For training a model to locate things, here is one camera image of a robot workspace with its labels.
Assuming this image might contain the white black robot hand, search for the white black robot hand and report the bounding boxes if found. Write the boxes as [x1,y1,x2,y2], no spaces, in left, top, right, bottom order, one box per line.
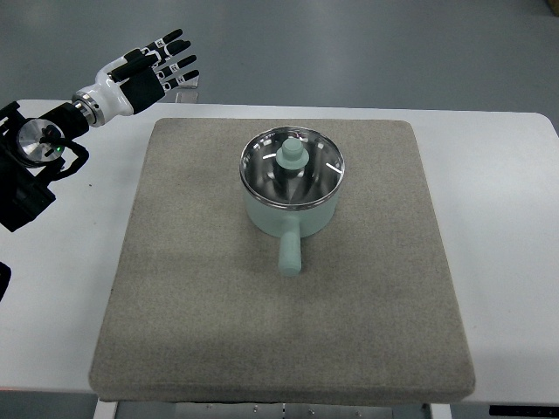
[72,29,199,127]

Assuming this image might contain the glass lid with green knob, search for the glass lid with green knob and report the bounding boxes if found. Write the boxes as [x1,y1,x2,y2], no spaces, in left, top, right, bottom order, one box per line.
[239,127,345,210]

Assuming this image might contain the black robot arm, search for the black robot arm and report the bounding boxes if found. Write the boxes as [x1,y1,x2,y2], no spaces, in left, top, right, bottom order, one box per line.
[1,101,93,232]

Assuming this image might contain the clear acrylic stand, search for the clear acrylic stand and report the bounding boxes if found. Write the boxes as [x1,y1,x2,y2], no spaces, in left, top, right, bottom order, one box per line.
[175,76,199,104]

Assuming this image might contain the mint green saucepan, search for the mint green saucepan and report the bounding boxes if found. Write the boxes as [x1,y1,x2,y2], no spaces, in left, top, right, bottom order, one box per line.
[242,176,342,277]

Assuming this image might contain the grey felt mat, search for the grey felt mat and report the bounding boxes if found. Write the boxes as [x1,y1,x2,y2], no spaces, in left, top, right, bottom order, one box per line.
[89,118,475,406]

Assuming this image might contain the black cable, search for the black cable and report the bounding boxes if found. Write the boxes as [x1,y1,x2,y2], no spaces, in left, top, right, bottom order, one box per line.
[0,261,12,302]

